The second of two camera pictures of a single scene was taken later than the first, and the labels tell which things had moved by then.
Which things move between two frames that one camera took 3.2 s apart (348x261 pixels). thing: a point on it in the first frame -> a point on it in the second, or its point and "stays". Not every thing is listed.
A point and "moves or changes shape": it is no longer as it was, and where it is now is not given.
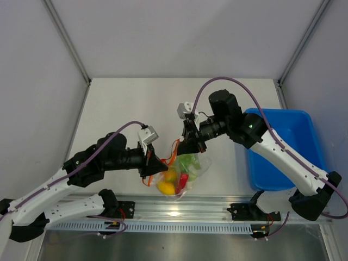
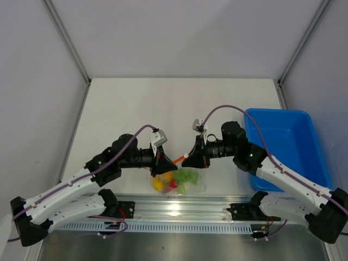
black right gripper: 194,142 -> 199,157
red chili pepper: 183,180 -> 173,184
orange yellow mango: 166,188 -> 157,184
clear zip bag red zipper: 182,172 moves or changes shape
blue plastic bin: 296,131 stays
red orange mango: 170,176 stays
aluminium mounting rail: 196,208 stays
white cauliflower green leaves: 193,173 -> 184,187
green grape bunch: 188,162 moves or changes shape
